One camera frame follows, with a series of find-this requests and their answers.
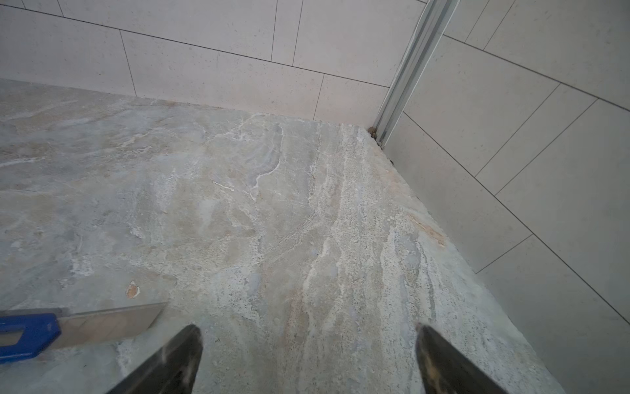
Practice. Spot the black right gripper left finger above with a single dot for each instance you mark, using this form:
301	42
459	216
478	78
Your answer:
171	369

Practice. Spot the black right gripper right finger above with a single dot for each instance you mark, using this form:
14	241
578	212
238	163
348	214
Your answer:
444	369

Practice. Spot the aluminium right corner post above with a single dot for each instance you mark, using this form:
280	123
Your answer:
430	28

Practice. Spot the blue utility knife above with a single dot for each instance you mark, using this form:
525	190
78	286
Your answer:
25	334

